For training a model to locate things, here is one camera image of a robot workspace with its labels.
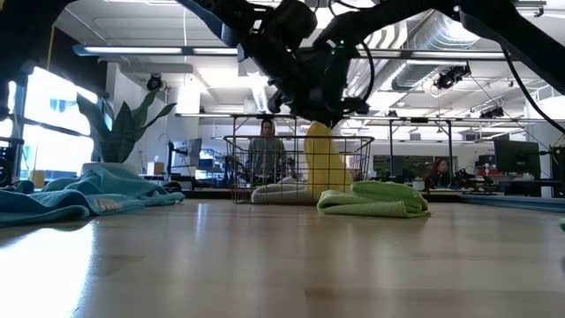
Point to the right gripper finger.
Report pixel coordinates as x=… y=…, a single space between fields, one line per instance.
x=340 y=115

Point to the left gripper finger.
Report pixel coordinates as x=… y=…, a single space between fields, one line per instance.
x=311 y=115

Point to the yellow microfiber towel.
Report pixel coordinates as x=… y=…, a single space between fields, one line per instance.
x=326 y=163

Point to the grey microfiber towel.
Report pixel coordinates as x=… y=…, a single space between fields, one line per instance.
x=278 y=194

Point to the light green towel white label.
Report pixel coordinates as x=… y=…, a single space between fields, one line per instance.
x=375 y=201

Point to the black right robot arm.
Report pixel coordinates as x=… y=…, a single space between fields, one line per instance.
x=507 y=26

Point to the monitor on black arm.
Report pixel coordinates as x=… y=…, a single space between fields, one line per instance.
x=193 y=152

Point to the person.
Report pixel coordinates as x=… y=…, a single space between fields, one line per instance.
x=267 y=154
x=437 y=174

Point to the black ceiling spot lamp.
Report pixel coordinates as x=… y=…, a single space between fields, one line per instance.
x=154 y=83

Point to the black ceiling device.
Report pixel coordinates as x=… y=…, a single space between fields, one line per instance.
x=492 y=113

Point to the long ceiling light bar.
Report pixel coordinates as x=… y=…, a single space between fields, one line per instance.
x=132 y=50

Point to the cardboard box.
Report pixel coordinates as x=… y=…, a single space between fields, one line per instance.
x=155 y=168

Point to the dark computer monitor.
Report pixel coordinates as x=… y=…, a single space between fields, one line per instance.
x=516 y=159

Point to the potted snake plant white pot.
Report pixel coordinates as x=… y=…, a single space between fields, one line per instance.
x=119 y=141

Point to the dark office desk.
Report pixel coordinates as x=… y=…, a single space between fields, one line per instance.
x=521 y=182

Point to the black equipment box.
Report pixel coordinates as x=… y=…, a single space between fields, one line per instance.
x=559 y=172

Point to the bright window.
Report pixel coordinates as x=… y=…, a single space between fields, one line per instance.
x=53 y=146

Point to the yellow container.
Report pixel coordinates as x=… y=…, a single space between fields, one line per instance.
x=37 y=180

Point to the silver ventilation duct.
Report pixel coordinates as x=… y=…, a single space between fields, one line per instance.
x=434 y=40

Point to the black ceiling camera cluster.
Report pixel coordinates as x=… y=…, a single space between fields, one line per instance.
x=448 y=79

